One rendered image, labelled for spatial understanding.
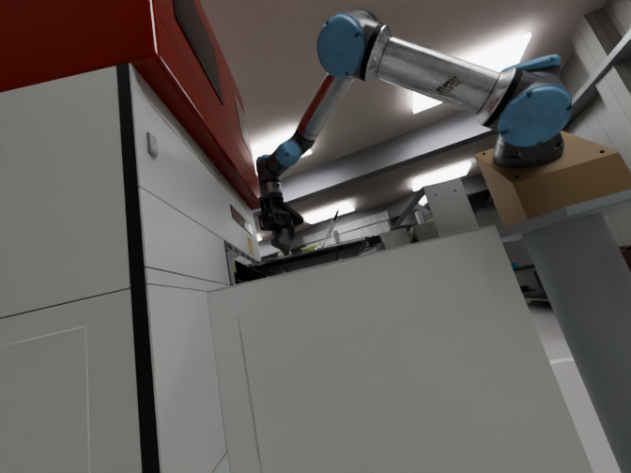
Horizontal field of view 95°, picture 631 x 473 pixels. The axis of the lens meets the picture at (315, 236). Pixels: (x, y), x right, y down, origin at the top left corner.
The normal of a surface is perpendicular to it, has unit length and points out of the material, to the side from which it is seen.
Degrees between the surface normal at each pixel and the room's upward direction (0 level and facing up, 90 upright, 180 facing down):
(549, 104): 137
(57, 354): 90
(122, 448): 90
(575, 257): 90
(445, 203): 90
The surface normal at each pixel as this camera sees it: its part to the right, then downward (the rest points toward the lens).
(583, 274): -0.59, -0.07
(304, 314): -0.06, -0.24
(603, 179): -0.29, -0.18
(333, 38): -0.54, 0.55
